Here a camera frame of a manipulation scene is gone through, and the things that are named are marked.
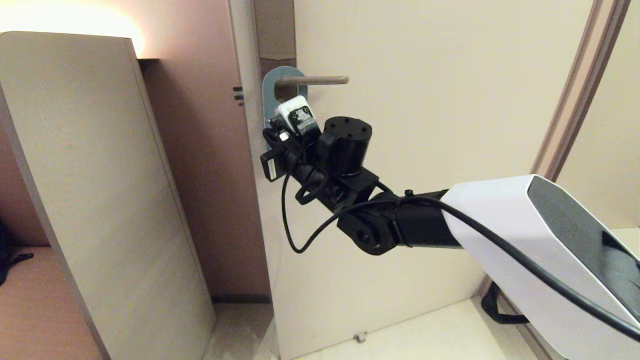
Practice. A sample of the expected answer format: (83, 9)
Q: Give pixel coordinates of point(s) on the white shelf board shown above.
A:
(627, 237)

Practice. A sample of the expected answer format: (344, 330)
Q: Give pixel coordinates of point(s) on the black bag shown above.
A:
(5, 260)

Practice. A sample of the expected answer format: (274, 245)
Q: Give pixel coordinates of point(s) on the black right camera bracket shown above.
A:
(295, 140)

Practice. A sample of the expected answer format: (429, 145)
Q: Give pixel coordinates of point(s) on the blue do-not-disturb door hanger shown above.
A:
(270, 100)

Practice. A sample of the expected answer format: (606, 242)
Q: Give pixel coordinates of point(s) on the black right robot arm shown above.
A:
(500, 235)

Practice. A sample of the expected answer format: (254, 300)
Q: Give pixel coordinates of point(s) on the dark baseboard strip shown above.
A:
(240, 299)

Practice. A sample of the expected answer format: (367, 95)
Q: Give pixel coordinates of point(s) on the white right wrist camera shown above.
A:
(295, 112)

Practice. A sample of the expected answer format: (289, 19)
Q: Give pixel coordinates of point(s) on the cream door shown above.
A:
(425, 100)

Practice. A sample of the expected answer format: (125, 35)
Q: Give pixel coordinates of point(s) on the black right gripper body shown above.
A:
(310, 175)

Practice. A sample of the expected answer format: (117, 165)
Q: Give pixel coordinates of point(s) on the small metal door stop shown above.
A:
(360, 337)

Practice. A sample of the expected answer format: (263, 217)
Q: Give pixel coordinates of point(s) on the brown metal lock plate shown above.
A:
(275, 30)

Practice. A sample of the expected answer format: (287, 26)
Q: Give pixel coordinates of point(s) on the beige partition panel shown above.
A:
(100, 175)

